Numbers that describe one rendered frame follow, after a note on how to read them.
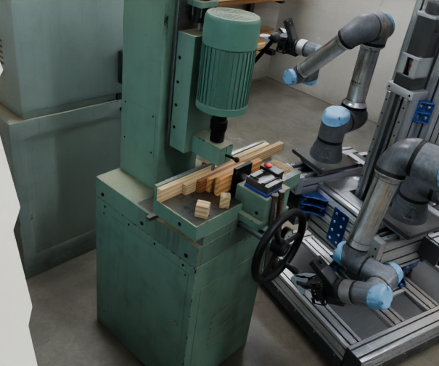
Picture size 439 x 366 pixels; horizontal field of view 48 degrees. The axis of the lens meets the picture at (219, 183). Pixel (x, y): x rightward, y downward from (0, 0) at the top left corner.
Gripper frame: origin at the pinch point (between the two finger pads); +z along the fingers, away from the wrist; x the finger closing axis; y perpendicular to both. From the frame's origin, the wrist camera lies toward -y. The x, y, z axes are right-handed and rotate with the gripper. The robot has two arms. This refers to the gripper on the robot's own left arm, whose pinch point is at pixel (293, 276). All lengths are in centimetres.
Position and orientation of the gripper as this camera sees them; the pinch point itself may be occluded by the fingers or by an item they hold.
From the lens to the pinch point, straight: 178.0
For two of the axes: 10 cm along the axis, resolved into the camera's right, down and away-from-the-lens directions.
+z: -6.6, 0.1, 7.5
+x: 6.9, -3.7, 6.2
